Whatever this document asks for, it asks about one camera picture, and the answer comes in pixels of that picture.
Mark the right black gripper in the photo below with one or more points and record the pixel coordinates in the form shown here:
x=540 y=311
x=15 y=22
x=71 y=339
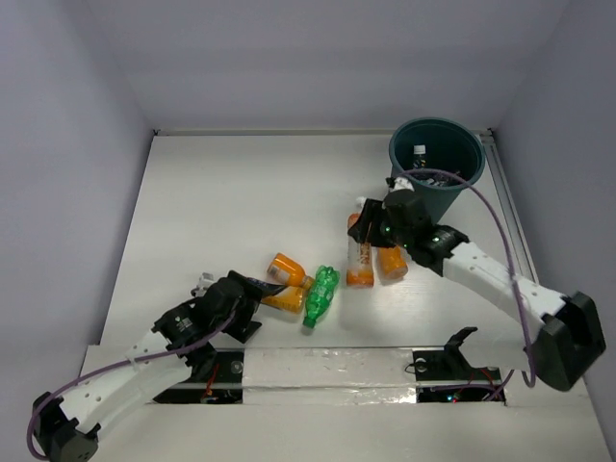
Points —
x=372 y=210

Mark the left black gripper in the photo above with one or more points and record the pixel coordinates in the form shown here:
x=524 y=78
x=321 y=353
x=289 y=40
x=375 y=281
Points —
x=244 y=298

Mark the orange bottle blue label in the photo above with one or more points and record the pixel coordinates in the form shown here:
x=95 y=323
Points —
x=291 y=300

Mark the tall orange bottle white cap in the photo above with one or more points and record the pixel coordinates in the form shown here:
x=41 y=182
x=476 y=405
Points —
x=359 y=270

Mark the clear Pepsi bottle black cap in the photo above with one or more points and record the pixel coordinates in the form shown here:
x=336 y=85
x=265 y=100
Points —
x=437 y=179

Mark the clear Pocari bottle white cap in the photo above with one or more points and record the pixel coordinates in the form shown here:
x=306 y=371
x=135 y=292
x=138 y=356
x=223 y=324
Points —
x=419 y=156

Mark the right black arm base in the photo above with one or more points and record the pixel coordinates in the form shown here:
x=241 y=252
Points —
x=443 y=374

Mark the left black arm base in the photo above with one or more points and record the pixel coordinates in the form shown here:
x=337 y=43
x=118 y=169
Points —
x=223 y=384

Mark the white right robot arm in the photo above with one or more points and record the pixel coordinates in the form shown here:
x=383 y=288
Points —
x=562 y=334

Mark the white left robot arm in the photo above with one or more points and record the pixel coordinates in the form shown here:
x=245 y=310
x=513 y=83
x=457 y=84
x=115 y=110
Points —
x=68 y=424

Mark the dark teal plastic bin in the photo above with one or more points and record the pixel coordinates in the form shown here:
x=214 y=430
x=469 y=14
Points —
x=449 y=147

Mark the small orange juice bottle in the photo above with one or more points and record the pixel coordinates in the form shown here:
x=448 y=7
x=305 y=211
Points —
x=392 y=265

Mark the small orange bottle white label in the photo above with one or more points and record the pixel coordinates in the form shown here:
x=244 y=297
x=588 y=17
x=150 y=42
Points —
x=289 y=272

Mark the crushed green plastic bottle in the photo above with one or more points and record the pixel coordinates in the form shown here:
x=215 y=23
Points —
x=320 y=295

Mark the silver tape strip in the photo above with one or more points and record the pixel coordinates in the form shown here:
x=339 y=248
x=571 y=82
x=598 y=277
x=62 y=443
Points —
x=328 y=376

